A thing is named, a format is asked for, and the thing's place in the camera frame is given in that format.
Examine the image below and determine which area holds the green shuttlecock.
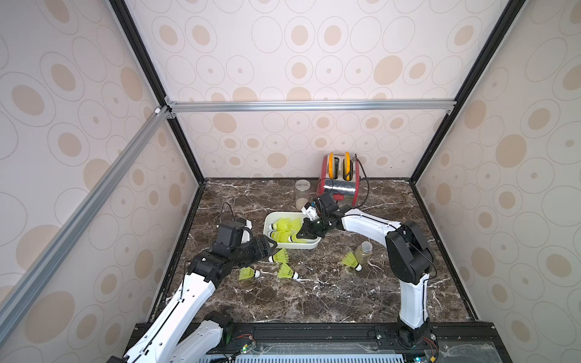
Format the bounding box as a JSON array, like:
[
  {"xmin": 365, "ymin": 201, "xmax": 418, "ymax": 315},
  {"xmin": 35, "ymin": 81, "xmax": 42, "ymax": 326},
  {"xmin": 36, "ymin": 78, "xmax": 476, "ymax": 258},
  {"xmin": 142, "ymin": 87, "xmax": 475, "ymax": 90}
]
[
  {"xmin": 288, "ymin": 219, "xmax": 303, "ymax": 233},
  {"xmin": 341, "ymin": 251, "xmax": 363, "ymax": 272},
  {"xmin": 270, "ymin": 218, "xmax": 292, "ymax": 231},
  {"xmin": 238, "ymin": 267, "xmax": 261, "ymax": 281},
  {"xmin": 268, "ymin": 248, "xmax": 289, "ymax": 264},
  {"xmin": 288, "ymin": 234, "xmax": 310, "ymax": 244},
  {"xmin": 277, "ymin": 263, "xmax": 300, "ymax": 280},
  {"xmin": 270, "ymin": 231, "xmax": 294, "ymax": 244}
]

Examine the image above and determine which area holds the white plastic storage box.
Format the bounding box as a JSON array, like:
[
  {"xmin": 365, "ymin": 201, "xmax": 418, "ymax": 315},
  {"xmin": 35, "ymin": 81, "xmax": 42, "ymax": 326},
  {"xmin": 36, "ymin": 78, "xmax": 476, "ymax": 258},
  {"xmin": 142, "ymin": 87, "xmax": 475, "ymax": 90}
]
[{"xmin": 263, "ymin": 212, "xmax": 321, "ymax": 250}]

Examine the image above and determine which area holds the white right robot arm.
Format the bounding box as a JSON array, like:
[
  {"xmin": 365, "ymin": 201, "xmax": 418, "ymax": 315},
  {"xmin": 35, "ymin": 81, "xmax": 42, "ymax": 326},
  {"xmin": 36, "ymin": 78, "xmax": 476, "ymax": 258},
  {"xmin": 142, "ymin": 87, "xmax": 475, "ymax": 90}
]
[{"xmin": 297, "ymin": 206, "xmax": 435, "ymax": 348}]

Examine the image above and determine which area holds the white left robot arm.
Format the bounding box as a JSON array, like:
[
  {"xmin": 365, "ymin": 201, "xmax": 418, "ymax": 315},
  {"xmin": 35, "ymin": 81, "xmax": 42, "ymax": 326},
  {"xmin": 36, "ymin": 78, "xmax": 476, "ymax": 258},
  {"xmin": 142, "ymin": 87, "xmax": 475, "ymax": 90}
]
[{"xmin": 108, "ymin": 235, "xmax": 277, "ymax": 362}]

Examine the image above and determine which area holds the clear jar with white lid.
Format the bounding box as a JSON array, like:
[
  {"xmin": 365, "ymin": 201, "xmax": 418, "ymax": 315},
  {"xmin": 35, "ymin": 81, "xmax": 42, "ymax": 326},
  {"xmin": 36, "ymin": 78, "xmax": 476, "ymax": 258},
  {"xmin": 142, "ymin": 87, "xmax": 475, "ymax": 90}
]
[{"xmin": 294, "ymin": 179, "xmax": 311, "ymax": 211}]

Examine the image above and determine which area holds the small jar with grey lid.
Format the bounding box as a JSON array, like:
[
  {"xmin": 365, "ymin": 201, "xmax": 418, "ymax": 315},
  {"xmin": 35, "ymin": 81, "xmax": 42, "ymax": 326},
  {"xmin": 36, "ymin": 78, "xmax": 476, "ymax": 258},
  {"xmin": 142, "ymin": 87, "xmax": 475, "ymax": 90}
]
[{"xmin": 355, "ymin": 240, "xmax": 373, "ymax": 266}]

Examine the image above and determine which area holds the red silver toaster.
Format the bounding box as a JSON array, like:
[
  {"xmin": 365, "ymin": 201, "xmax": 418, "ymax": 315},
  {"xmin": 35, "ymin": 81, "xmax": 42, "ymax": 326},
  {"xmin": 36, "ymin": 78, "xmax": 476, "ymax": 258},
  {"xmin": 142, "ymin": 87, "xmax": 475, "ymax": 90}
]
[{"xmin": 317, "ymin": 152, "xmax": 361, "ymax": 207}]

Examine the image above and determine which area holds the silver aluminium crossbar back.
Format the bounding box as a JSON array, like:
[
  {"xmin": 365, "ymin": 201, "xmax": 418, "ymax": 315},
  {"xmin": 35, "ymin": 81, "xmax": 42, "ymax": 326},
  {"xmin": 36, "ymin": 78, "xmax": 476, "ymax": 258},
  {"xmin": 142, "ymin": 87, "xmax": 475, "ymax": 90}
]
[{"xmin": 169, "ymin": 99, "xmax": 456, "ymax": 113}]

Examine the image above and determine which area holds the silver aluminium crossbar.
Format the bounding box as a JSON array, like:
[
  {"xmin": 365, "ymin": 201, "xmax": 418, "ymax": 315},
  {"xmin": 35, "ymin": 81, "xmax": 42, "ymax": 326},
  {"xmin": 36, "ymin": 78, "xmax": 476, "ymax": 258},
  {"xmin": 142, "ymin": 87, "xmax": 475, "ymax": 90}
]
[
  {"xmin": 1, "ymin": 106, "xmax": 169, "ymax": 344},
  {"xmin": 169, "ymin": 99, "xmax": 456, "ymax": 113}
]

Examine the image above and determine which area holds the silver aluminium crossbar left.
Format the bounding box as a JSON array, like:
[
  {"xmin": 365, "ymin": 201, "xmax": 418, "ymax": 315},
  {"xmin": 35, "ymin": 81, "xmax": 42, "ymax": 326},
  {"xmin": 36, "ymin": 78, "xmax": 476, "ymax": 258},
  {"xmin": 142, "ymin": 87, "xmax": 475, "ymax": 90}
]
[{"xmin": 1, "ymin": 106, "xmax": 169, "ymax": 344}]

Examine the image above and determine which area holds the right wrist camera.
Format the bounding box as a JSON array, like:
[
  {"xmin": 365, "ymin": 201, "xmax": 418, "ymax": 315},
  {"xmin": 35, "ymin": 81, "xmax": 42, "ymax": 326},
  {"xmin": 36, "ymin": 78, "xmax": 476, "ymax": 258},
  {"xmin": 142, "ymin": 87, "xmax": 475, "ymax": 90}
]
[{"xmin": 301, "ymin": 192, "xmax": 339, "ymax": 221}]

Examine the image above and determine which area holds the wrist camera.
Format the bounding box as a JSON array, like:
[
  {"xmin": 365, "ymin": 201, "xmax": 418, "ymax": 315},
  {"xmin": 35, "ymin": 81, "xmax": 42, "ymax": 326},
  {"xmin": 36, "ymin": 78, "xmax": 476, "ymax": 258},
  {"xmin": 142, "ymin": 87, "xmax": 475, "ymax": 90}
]
[
  {"xmin": 211, "ymin": 217, "xmax": 252, "ymax": 257},
  {"xmin": 301, "ymin": 192, "xmax": 339, "ymax": 221}
]

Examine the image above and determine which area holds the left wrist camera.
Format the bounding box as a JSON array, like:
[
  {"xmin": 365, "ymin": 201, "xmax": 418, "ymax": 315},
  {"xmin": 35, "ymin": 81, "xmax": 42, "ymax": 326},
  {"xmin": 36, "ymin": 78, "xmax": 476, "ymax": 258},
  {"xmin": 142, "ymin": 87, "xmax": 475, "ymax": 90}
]
[{"xmin": 211, "ymin": 217, "xmax": 252, "ymax": 257}]

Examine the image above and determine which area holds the black toaster power cable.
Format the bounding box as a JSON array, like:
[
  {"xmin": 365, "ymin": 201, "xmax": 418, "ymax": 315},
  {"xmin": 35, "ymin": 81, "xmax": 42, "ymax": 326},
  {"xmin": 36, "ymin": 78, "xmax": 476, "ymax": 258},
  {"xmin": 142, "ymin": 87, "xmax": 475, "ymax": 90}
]
[{"xmin": 355, "ymin": 153, "xmax": 371, "ymax": 210}]

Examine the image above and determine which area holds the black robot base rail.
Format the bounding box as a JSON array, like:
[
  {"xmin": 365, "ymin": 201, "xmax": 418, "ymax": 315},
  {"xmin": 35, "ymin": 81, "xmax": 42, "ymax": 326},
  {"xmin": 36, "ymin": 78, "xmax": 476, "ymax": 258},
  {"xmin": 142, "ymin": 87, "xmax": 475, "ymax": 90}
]
[{"xmin": 131, "ymin": 321, "xmax": 514, "ymax": 363}]

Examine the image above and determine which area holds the black corner frame post left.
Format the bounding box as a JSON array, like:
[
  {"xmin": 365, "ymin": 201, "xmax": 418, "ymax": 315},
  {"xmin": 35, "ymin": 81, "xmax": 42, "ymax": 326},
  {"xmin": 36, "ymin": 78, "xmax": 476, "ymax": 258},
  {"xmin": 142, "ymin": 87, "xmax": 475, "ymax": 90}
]
[{"xmin": 109, "ymin": 0, "xmax": 205, "ymax": 185}]

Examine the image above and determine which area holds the black corner frame post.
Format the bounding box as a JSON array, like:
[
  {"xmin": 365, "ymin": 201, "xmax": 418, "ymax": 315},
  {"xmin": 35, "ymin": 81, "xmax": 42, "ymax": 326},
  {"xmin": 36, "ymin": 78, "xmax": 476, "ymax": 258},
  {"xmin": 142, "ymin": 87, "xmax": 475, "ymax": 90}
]
[
  {"xmin": 410, "ymin": 0, "xmax": 526, "ymax": 186},
  {"xmin": 109, "ymin": 0, "xmax": 205, "ymax": 185}
]

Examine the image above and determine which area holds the black corner frame post right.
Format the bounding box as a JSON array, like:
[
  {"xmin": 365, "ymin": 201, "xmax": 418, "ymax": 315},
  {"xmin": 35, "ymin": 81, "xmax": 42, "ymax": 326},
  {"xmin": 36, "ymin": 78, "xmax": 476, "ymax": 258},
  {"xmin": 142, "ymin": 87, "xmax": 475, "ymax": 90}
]
[{"xmin": 410, "ymin": 0, "xmax": 526, "ymax": 186}]

